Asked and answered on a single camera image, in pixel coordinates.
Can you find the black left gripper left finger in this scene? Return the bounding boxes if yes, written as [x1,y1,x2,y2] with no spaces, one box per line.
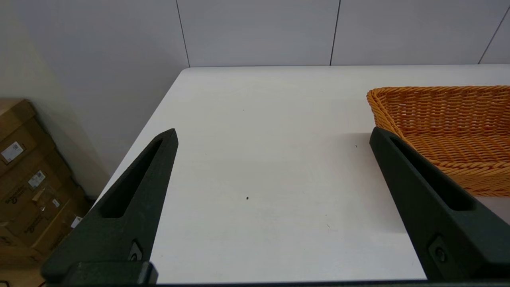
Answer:
[41,128,179,280]

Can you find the orange wicker basket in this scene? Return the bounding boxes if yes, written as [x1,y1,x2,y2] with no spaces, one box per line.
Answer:
[366,85,510,197]

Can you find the brown cardboard box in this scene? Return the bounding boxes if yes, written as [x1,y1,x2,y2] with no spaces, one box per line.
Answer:
[4,185,91,252]
[0,235,52,268]
[0,99,56,176]
[0,149,76,222]

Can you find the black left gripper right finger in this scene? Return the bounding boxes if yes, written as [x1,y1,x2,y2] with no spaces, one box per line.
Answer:
[369,127,510,281]

